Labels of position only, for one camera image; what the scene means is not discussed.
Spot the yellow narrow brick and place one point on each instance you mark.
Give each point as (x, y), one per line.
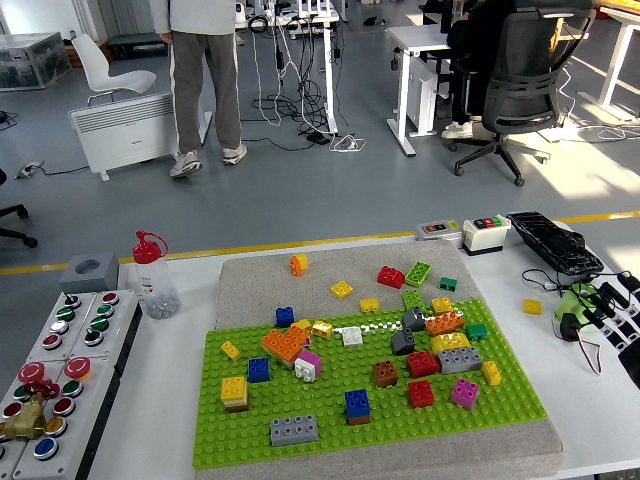
(230, 350)
(491, 372)

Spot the yellow square brick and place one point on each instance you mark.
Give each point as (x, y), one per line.
(341, 289)
(369, 305)
(442, 306)
(532, 307)

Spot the grey eight-stud brick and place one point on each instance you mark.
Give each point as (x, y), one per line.
(294, 430)
(460, 360)

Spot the black chair base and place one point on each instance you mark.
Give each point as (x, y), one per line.
(31, 242)

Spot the black platform cart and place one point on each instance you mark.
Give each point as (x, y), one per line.
(135, 39)

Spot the white dome camera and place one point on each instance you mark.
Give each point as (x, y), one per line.
(240, 12)

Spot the white panel heater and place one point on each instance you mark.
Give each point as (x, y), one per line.
(125, 130)

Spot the grey eight-button control box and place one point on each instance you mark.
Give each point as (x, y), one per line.
(82, 325)

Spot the orange eight-stud brick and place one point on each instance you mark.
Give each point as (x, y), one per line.
(444, 323)

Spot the blue square brick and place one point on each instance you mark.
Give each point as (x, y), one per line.
(285, 316)
(259, 370)

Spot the black keyboard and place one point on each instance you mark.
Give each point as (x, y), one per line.
(555, 242)

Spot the yellow curved brick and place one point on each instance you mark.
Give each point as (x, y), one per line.
(450, 343)

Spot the brown square brick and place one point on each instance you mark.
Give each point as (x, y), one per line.
(384, 373)

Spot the lime green long brick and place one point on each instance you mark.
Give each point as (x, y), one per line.
(418, 273)

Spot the magenta square brick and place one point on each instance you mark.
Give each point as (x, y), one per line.
(465, 395)

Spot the blue brick on brown base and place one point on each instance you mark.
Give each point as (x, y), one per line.
(357, 402)

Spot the black mesh office chair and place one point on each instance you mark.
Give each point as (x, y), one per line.
(525, 95)

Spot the orange and yellow brick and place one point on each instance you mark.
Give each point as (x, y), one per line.
(299, 264)

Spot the yellow brick behind orange cluster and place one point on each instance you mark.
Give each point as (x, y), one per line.
(301, 324)

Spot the white small brick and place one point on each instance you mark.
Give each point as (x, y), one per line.
(304, 371)

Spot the light green tape roll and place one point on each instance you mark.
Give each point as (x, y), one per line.
(567, 302)

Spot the white three-button switch box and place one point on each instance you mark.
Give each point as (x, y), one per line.
(485, 237)

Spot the grey sloped brick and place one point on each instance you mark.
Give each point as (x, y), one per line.
(414, 319)
(404, 342)

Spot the clear bottle red cap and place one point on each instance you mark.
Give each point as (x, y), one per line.
(155, 285)

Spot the white computer tower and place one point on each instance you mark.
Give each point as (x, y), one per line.
(422, 100)

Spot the grey cube with hole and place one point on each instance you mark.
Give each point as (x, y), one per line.
(90, 277)

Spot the green studded baseplate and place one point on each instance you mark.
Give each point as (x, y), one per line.
(315, 400)

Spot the yellow brick on tan base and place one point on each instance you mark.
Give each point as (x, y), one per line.
(234, 389)

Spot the clear plastic crate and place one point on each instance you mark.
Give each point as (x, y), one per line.
(30, 60)

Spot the white desk with tower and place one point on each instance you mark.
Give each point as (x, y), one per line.
(405, 100)

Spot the white plastic chair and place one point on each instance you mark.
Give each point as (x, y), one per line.
(95, 60)

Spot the golden yellow brick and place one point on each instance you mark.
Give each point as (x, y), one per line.
(322, 329)

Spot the grey flat switch box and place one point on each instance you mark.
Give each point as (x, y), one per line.
(438, 230)

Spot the grey control box mushroom buttons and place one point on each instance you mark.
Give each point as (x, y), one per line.
(65, 440)

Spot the person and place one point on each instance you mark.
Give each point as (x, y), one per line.
(470, 35)
(200, 75)

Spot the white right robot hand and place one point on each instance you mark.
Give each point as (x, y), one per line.
(630, 357)

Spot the white flat square brick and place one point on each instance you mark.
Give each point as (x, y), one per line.
(352, 336)

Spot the grey floor power strip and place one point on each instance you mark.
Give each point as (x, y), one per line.
(30, 169)

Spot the magenta roof brick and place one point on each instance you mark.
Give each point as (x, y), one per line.
(312, 359)

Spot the grey foam mat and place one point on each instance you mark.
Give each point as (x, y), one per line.
(325, 270)

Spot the red sloped brick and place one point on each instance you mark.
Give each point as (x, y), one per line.
(390, 277)

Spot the white floor power strip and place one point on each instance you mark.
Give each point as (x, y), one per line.
(347, 145)

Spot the dark green small brick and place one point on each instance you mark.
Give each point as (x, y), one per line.
(448, 284)

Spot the red wide brick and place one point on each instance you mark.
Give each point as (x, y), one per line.
(423, 363)

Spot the red square brick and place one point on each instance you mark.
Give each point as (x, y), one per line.
(420, 393)

